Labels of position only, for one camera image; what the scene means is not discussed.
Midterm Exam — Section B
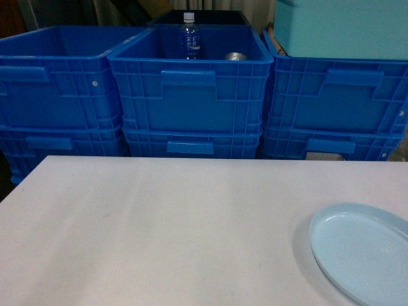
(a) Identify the blue crate bottom right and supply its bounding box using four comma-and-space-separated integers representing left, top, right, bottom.
262, 127, 404, 161

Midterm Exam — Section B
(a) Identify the clear water bottle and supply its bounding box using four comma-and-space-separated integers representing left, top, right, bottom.
179, 11, 201, 60

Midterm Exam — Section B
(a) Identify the blue crate top middle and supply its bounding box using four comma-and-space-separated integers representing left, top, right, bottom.
108, 25, 273, 134

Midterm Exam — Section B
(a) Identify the blue crate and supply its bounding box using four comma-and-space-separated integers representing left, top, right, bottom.
262, 127, 404, 161
122, 128, 262, 159
1, 126, 130, 185
108, 25, 273, 134
1, 25, 143, 129
261, 29, 407, 135

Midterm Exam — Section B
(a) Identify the silver metal can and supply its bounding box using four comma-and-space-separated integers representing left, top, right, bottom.
224, 52, 248, 61

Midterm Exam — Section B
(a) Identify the light blue oval tray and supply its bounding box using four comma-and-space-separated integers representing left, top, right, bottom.
309, 203, 407, 305

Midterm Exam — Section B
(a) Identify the blue crate top right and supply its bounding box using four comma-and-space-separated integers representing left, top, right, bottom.
261, 29, 407, 135

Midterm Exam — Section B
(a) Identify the blue crate top left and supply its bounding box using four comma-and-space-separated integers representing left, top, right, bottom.
1, 25, 143, 129

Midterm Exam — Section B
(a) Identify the blue crate bottom left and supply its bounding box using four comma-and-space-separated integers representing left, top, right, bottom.
1, 126, 130, 185

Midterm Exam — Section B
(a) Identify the blue crate bottom middle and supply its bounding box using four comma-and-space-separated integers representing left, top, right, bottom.
122, 128, 262, 159

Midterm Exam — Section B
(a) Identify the teal foam box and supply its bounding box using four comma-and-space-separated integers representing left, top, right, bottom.
274, 1, 407, 61

